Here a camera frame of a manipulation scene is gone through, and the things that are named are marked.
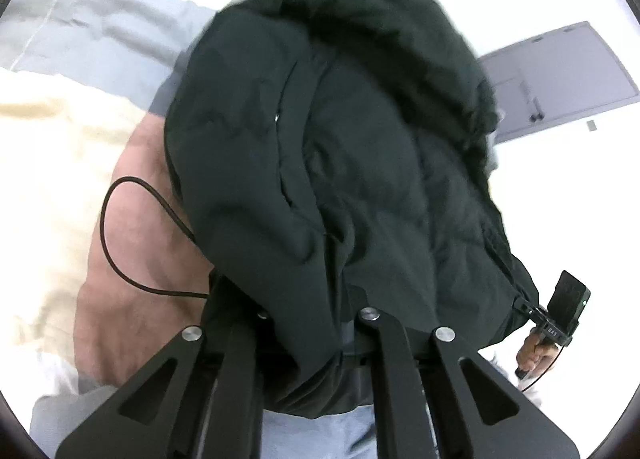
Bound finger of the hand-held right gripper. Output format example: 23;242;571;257
511;295;548;327

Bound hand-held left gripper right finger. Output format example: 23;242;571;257
359;306;582;459

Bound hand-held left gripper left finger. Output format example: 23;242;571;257
55;309;273;459

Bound black puffer jacket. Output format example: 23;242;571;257
164;0;541;420

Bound person's right hand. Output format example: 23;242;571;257
517;334;559;376

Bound person's blue jeans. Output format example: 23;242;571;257
262;404;379;459

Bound grey door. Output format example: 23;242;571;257
477;20;640;145

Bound checked bed blanket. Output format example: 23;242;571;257
0;0;346;445

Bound black cable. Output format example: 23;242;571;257
99;176;211;299

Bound black door handle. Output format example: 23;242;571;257
520;82;547;123

